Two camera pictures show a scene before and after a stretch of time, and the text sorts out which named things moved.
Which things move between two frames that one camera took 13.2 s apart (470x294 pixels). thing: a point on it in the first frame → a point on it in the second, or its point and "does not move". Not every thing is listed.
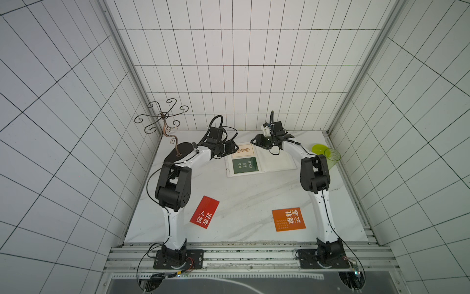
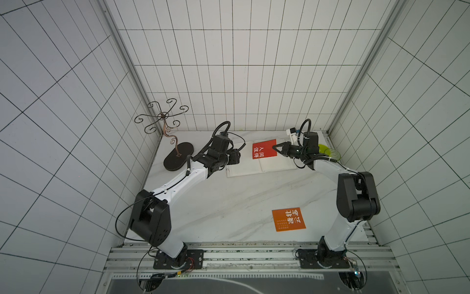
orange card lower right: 288,219 does not move
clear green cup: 333,156 does not move
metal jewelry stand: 182,149 does not move
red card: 205,211 → 264,149
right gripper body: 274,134 → 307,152
